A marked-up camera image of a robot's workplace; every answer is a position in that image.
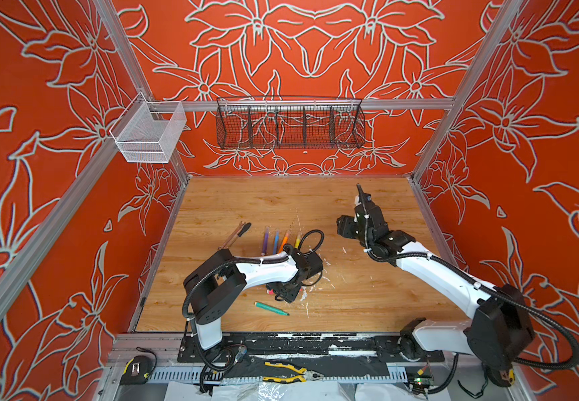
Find orange highlighter pen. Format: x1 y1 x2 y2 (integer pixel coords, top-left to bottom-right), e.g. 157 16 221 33
278 230 291 252

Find blue highlighter pen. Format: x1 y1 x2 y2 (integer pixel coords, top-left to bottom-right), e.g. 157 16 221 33
272 230 280 254

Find purple highlighter pen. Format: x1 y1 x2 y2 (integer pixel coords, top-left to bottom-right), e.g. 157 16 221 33
261 227 270 256

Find green highlighter pen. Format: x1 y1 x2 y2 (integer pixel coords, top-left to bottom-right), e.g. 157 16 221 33
254 302 290 316

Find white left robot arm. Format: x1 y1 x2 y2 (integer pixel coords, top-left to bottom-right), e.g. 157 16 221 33
182 229 324 351

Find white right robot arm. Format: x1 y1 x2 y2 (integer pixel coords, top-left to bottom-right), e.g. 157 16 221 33
337 190 579 372

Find left tape measure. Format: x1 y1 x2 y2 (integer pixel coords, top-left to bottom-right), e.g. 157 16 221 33
120 355 156 385

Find tape measure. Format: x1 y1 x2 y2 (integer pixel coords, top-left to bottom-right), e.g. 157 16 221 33
120 355 156 385
484 366 516 388

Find white mesh basket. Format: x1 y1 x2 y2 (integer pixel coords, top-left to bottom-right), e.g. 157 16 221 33
110 93 187 164

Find right tape measure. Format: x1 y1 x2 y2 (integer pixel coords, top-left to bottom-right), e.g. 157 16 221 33
484 366 516 388

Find black handled screwdriver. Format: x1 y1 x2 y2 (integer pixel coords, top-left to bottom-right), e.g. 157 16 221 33
230 222 252 246

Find yellow handled pliers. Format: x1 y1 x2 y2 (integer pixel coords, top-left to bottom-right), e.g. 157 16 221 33
262 361 325 384

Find grey cable duct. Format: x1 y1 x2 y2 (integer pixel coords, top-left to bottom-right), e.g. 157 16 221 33
146 364 408 385

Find black wire basket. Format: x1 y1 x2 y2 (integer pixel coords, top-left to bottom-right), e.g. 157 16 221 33
216 96 366 150

